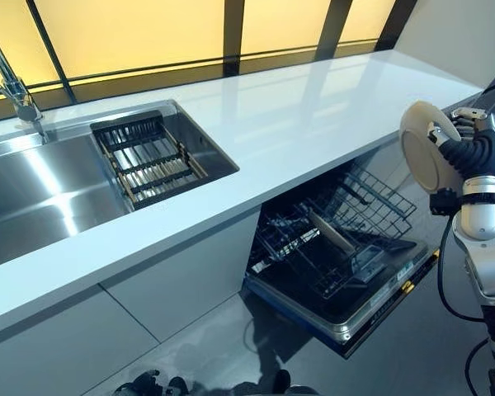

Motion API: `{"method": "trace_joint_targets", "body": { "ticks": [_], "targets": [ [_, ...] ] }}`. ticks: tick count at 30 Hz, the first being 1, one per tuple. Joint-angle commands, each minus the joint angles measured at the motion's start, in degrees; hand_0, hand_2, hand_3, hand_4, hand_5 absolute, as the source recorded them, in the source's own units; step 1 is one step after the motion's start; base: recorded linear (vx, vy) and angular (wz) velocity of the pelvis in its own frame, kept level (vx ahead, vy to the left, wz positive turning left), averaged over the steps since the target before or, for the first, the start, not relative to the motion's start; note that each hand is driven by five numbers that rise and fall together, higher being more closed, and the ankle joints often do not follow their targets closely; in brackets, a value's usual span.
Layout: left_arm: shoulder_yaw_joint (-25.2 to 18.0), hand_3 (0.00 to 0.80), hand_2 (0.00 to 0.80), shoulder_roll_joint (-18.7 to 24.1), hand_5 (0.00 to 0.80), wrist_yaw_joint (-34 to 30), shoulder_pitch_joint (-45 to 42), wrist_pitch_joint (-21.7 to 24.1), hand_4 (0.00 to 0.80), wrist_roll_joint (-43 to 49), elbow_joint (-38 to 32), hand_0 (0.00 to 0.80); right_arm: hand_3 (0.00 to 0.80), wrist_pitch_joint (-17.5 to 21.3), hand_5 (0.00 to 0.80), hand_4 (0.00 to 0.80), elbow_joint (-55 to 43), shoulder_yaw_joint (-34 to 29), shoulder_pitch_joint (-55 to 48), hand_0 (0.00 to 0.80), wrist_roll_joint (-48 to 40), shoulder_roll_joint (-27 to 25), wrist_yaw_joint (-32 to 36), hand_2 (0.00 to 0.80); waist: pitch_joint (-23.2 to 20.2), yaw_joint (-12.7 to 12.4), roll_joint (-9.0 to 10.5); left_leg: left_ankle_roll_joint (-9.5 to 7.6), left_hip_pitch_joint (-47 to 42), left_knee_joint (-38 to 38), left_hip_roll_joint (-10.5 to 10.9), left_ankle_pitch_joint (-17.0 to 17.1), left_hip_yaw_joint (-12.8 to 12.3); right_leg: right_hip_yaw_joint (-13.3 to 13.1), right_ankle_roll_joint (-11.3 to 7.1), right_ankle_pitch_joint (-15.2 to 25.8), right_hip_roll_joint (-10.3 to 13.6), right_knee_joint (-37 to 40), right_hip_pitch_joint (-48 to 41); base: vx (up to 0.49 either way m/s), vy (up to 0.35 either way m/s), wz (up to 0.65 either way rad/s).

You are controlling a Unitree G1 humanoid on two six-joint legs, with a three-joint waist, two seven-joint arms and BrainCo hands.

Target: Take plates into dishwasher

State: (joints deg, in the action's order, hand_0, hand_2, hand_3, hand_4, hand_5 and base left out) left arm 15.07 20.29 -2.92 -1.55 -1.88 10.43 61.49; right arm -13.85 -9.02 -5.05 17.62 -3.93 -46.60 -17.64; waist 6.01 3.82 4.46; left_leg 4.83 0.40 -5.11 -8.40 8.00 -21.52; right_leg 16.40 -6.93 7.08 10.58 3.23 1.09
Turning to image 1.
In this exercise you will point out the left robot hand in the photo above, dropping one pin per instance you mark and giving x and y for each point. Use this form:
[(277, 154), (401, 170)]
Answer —
[(142, 385)]

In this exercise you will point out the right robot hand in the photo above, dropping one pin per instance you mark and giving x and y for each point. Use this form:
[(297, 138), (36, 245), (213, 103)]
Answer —
[(476, 156)]

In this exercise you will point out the cream plate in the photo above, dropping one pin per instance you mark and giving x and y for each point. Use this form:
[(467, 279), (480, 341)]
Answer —
[(420, 161), (334, 233)]

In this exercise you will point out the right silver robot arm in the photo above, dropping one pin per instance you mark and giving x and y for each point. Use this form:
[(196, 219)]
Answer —
[(484, 218)]

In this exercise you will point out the built-in dishwasher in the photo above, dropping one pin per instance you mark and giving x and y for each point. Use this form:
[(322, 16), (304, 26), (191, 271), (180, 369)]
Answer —
[(313, 280)]

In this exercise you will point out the dishwasher door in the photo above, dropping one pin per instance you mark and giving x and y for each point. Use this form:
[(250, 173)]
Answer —
[(354, 317)]

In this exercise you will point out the left robot leg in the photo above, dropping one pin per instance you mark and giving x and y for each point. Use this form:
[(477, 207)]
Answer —
[(177, 387)]

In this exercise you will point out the robot leg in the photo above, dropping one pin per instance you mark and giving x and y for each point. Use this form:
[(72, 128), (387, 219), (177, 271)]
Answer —
[(177, 387), (281, 383)]

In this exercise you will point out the right robot leg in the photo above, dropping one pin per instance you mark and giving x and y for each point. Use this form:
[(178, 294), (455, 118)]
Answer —
[(281, 383)]

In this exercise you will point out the grey cutlery basket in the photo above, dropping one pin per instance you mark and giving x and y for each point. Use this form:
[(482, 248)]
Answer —
[(369, 264)]

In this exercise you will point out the black sink drying rack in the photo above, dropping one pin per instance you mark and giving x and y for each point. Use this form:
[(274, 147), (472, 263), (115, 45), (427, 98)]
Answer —
[(148, 165)]

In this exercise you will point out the stainless steel sink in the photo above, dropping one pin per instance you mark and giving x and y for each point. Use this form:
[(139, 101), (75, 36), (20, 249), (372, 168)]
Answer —
[(45, 185)]

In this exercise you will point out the chrome gooseneck kitchen faucet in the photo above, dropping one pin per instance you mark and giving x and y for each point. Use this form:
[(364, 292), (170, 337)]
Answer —
[(14, 88)]

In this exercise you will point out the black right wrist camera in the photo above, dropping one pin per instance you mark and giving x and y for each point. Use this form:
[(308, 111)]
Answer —
[(443, 202)]

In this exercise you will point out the yellow window with dark frame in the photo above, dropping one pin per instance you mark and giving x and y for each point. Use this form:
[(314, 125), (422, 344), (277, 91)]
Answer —
[(148, 37)]

